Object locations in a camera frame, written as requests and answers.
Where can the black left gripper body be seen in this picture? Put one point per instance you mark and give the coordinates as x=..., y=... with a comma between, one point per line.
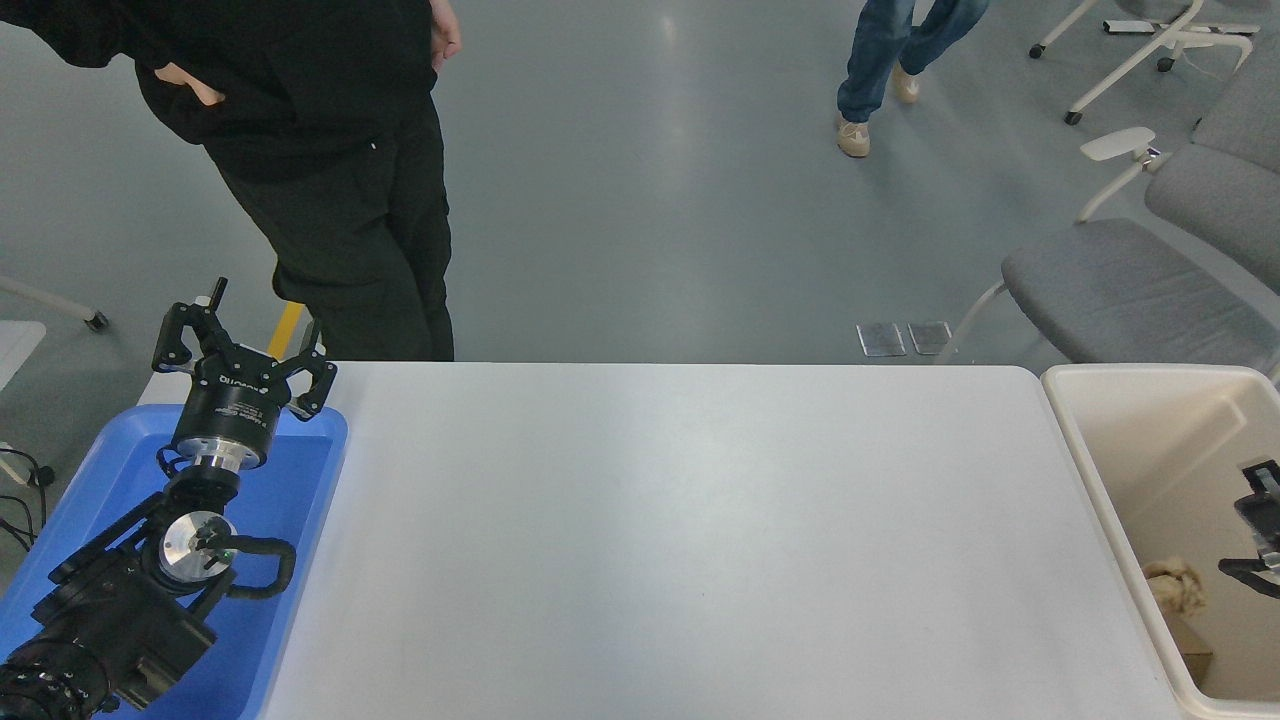
x=235, y=410

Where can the tan paper ball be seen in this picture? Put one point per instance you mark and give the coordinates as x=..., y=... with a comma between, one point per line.
x=1177, y=585

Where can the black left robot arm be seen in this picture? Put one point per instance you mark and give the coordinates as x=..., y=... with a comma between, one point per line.
x=110, y=620

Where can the person's hand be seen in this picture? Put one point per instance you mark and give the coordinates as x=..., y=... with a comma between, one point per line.
x=447, y=35
x=192, y=88

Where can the brown cardboard piece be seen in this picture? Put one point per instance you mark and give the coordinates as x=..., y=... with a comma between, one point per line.
x=1192, y=650

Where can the large pale bin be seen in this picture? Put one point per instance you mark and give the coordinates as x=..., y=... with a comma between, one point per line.
x=1180, y=460

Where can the blue plastic tray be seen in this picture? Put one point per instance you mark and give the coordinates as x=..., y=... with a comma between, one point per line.
x=290, y=500

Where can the small white table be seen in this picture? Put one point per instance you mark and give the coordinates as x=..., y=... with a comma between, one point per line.
x=15, y=350

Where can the person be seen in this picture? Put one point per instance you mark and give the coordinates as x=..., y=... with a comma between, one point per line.
x=880, y=60
x=330, y=150

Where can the grey office chair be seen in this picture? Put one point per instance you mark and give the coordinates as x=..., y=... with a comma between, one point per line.
x=1245, y=110
x=1130, y=290

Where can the grey chair with white armrest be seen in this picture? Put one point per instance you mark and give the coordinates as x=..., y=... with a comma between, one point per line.
x=1220, y=200

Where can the metal floor plate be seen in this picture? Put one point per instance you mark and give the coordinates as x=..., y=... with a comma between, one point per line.
x=928, y=337
x=881, y=340

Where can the white chair base with casters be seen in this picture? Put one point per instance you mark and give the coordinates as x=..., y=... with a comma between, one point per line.
x=1150, y=45

